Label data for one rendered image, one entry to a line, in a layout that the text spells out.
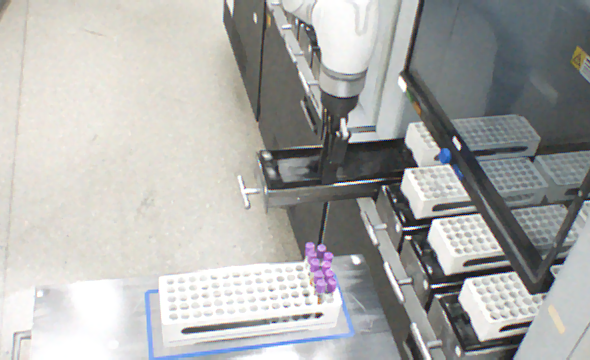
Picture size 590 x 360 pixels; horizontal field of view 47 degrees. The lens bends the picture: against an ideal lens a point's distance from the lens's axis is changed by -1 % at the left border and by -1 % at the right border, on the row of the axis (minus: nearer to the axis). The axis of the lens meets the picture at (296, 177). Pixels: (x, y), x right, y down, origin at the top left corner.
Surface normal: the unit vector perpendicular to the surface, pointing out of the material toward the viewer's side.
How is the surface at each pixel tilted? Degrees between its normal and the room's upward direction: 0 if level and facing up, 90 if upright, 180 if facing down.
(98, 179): 0
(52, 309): 0
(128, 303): 0
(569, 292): 90
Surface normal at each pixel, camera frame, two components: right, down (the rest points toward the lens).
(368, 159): 0.09, -0.74
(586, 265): -0.97, 0.10
